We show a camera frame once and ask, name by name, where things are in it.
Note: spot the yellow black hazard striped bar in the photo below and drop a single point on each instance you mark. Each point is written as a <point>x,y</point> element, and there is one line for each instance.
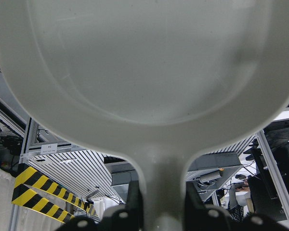
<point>32,178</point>

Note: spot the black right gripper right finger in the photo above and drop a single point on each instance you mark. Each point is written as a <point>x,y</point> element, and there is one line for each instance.
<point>194,210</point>

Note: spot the pale green plastic dustpan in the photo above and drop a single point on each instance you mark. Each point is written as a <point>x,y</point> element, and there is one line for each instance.
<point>156,82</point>

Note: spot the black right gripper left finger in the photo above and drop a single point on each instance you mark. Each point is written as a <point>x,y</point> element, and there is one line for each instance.
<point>134,207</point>

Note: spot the white striped ceiling panel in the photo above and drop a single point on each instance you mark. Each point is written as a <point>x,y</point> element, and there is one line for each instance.
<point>82,172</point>

